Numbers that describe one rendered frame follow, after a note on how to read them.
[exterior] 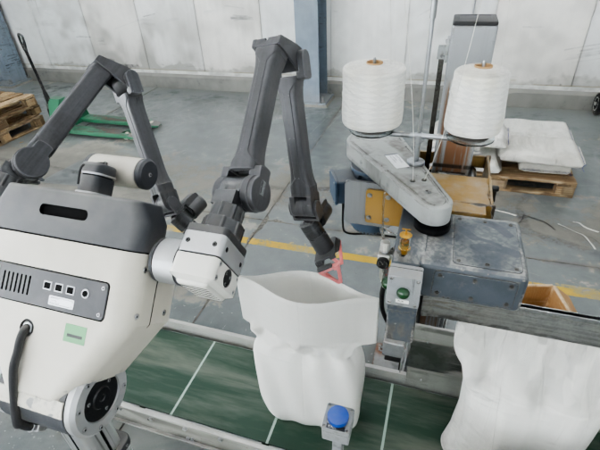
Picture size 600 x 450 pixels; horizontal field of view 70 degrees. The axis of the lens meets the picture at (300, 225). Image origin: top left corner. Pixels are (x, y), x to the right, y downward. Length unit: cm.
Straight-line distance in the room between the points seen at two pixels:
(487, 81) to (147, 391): 173
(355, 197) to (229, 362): 103
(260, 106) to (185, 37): 621
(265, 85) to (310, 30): 487
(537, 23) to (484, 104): 501
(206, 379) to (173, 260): 124
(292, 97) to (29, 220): 65
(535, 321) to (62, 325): 115
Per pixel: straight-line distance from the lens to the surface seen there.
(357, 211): 142
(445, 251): 107
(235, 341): 213
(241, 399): 194
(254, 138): 94
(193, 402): 198
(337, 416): 131
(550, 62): 624
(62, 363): 97
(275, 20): 647
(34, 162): 124
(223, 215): 84
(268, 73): 101
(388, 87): 113
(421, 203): 108
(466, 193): 132
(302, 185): 114
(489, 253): 109
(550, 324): 136
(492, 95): 113
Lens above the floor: 197
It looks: 34 degrees down
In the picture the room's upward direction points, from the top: 3 degrees counter-clockwise
